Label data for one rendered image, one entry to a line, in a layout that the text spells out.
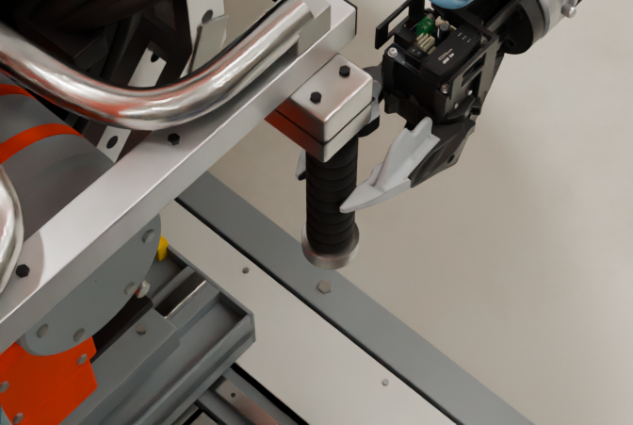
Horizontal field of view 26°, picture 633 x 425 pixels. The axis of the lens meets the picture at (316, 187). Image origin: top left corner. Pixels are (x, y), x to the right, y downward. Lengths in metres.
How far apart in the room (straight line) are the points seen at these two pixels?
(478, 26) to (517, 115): 1.08
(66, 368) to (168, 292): 0.41
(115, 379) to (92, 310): 0.64
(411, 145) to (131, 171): 0.24
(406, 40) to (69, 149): 0.25
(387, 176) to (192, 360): 0.76
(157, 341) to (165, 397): 0.07
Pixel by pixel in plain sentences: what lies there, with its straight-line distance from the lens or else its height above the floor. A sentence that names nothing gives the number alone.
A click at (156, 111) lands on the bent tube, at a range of 0.80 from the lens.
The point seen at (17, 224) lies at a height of 1.01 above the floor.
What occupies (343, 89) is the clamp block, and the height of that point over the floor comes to 0.95.
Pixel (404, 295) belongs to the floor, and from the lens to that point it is 1.88.
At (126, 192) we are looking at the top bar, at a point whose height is 0.98.
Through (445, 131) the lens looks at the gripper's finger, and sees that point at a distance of 1.00.
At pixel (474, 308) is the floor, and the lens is 1.88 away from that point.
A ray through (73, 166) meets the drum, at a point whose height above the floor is 0.90.
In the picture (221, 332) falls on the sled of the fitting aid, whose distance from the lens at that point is 1.69.
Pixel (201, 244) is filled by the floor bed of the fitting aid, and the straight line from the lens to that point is 1.83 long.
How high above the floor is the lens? 1.65
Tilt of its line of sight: 57 degrees down
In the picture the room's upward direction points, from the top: straight up
